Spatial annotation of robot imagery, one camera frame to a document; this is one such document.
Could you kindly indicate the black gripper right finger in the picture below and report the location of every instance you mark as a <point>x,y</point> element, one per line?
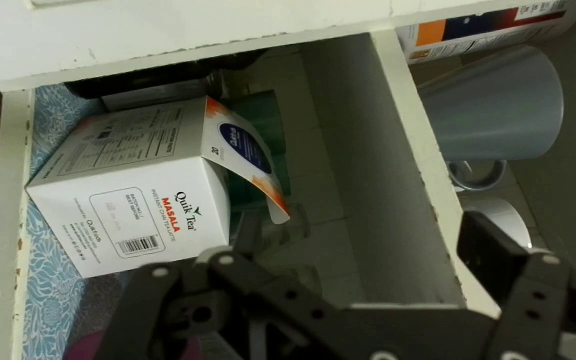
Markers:
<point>541,306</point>

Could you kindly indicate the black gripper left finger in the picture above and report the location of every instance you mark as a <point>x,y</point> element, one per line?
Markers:
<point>189,306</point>

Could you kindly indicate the grey blue cup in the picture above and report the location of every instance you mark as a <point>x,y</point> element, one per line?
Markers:
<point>500,107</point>

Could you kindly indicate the clear glass beside mug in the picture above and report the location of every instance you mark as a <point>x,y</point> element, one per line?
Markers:
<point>500,216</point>

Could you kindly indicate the white tea box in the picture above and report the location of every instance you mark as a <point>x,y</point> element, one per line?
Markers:
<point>134,200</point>

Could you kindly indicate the dark green box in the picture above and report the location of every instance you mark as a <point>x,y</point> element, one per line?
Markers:
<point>260,112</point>

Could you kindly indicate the cream wall cupboard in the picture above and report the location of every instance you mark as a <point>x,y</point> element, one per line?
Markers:
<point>409,167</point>

